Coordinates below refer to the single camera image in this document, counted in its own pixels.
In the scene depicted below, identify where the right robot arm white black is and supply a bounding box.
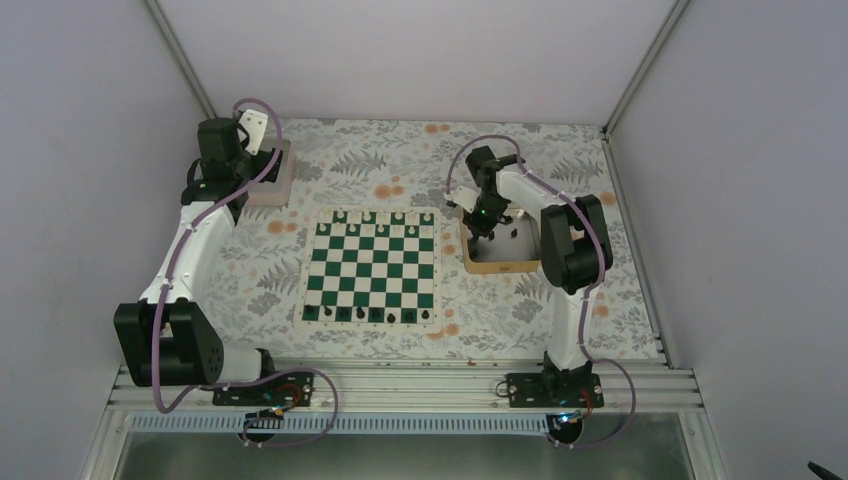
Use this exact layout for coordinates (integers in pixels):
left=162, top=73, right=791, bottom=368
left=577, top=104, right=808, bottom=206
left=450, top=146, right=613, bottom=407

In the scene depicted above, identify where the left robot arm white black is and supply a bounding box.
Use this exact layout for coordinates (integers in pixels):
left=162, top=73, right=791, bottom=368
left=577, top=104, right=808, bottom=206
left=114, top=110, right=279, bottom=405

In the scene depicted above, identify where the pink white tray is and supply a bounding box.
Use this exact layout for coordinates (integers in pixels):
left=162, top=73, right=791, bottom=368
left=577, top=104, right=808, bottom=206
left=247, top=139, right=297, bottom=207

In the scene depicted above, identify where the tan metal tray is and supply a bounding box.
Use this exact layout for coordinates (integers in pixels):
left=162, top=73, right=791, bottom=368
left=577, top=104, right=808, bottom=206
left=460, top=204, right=541, bottom=274

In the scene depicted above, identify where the floral patterned tablecloth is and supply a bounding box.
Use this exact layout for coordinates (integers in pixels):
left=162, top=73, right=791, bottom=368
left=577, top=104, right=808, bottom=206
left=205, top=119, right=659, bottom=362

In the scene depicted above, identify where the green white chessboard mat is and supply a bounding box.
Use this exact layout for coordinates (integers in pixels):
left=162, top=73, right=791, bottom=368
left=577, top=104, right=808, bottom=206
left=294, top=206, right=442, bottom=333

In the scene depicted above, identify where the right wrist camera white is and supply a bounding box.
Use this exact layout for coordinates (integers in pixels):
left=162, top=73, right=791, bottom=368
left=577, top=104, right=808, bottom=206
left=445, top=185, right=479, bottom=212

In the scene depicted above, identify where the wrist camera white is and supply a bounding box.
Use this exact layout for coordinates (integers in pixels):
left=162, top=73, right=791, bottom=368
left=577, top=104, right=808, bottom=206
left=445, top=185, right=479, bottom=212
left=237, top=109, right=269, bottom=156

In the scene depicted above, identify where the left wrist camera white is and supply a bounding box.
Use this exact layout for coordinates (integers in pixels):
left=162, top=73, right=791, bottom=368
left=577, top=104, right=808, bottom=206
left=237, top=109, right=269, bottom=156

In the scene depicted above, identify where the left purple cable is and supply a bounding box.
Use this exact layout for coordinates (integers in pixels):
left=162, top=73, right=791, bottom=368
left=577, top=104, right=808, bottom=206
left=150, top=98, right=340, bottom=449

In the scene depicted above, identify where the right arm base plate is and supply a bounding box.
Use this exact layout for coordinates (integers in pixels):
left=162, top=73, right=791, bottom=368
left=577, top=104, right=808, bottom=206
left=496, top=373, right=605, bottom=409

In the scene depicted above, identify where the aluminium rail frame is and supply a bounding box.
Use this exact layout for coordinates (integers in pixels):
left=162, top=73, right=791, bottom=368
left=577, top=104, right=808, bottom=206
left=82, top=360, right=726, bottom=479

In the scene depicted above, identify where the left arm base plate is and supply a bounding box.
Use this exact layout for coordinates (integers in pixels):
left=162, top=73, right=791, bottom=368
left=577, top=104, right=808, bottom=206
left=212, top=372, right=314, bottom=408

